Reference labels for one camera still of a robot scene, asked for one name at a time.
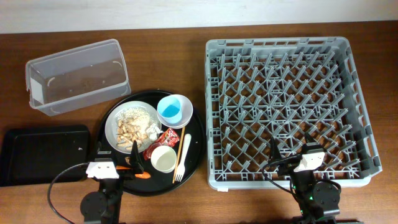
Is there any cream paper cup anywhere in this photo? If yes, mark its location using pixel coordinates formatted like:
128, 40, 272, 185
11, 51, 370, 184
150, 146, 177, 174

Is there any white tissue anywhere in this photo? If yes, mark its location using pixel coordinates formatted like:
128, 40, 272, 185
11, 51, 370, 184
146, 123, 163, 141

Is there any red snack wrapper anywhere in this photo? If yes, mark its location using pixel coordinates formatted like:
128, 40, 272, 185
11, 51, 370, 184
143, 128, 180, 161

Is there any white plastic fork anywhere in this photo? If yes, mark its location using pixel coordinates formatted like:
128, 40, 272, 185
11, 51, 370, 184
175, 134, 192, 182

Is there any grey plate with food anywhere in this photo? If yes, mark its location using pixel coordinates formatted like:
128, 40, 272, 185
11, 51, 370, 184
104, 101, 162, 154

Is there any blue plastic cup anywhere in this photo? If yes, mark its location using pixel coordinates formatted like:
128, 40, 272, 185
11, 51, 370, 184
157, 95, 182, 124

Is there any white shallow bowl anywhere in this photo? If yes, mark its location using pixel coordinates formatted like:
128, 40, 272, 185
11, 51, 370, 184
157, 94, 193, 129

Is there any clear plastic bin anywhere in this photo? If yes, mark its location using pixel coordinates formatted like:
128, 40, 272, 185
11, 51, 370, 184
25, 39, 131, 116

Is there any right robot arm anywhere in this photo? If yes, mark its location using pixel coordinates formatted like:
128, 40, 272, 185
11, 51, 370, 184
262, 133, 341, 223

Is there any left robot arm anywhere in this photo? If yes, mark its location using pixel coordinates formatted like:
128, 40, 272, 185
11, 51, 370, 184
80, 141, 144, 223

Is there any grey dishwasher rack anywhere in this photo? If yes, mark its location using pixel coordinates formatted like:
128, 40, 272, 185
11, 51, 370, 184
205, 37, 382, 192

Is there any orange carrot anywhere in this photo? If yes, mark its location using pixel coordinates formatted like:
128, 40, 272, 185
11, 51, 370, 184
116, 166, 151, 179

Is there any brown food scrap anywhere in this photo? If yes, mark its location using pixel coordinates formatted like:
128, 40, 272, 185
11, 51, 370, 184
125, 157, 131, 165

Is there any round black serving tray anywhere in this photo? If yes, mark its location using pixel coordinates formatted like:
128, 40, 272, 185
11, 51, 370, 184
90, 90, 206, 197

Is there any wooden chopstick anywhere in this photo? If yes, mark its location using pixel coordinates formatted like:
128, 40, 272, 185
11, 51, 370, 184
172, 126, 185, 184

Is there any black rectangular tray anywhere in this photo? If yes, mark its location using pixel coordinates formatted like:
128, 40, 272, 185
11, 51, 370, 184
1, 125, 90, 187

